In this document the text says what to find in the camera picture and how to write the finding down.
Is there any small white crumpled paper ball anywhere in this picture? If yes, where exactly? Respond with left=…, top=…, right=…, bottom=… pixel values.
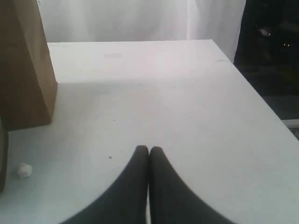
left=17, top=163, right=33, bottom=179

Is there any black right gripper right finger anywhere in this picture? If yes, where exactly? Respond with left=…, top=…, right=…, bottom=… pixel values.
left=149, top=147, right=230, bottom=224

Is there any white backdrop curtain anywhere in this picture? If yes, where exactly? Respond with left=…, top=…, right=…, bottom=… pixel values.
left=37, top=0, right=246, bottom=61

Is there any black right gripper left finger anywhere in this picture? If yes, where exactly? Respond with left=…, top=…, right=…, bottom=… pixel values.
left=64, top=146, right=149, bottom=224

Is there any brown paper bag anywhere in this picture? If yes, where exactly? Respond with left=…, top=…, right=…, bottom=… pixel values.
left=0, top=0, right=57, bottom=131

